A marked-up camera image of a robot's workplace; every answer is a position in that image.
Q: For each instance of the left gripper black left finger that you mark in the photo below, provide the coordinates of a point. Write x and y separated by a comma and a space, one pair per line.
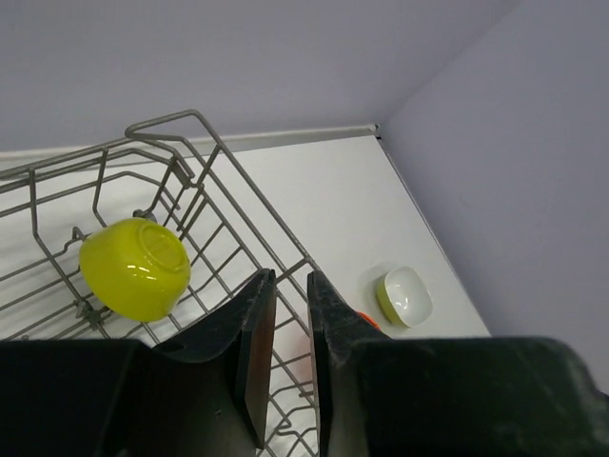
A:
203, 392

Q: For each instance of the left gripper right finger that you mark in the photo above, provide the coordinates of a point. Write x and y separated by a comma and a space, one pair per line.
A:
379, 396

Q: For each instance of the lime green bowl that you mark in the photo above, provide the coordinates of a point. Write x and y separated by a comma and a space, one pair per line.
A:
136, 268

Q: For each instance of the grey wire dish rack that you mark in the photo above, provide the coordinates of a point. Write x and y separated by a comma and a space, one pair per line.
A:
175, 171

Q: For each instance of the white square dish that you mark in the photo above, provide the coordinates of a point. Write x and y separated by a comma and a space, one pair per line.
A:
403, 298

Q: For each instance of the orange bowl left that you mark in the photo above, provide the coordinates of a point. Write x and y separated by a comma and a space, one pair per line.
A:
369, 320

